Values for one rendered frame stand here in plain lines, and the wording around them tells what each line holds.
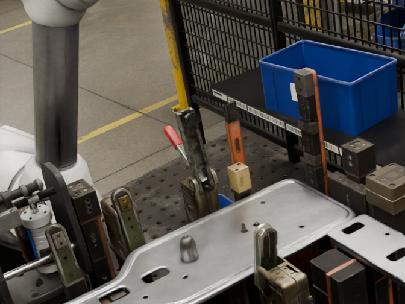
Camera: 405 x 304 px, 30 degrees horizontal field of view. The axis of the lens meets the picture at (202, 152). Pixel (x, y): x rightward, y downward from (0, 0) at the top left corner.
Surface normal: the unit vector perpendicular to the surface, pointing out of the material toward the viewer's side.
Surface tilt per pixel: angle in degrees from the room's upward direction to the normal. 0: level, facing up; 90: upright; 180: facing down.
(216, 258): 0
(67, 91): 105
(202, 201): 90
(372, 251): 0
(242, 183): 90
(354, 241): 0
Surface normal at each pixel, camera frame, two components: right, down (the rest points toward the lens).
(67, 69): 0.66, 0.48
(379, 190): -0.84, 0.34
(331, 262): -0.17, -0.88
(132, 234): 0.47, 0.12
